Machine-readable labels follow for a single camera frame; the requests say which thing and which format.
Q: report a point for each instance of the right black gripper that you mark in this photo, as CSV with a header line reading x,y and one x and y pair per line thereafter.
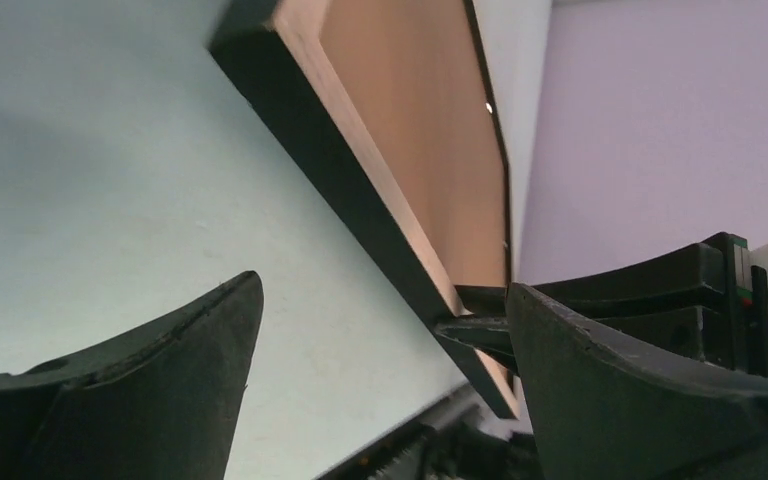
x,y
677,302

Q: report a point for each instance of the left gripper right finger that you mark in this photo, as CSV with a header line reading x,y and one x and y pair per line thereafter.
x,y
605,405

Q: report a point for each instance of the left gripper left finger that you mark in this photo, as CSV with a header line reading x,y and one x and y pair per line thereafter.
x,y
160,401

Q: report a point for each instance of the wooden picture frame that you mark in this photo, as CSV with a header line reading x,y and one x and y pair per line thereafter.
x,y
272,54

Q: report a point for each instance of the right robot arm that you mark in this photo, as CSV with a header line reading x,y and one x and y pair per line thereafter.
x,y
696,316

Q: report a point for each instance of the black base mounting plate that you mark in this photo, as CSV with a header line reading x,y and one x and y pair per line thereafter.
x,y
444,441

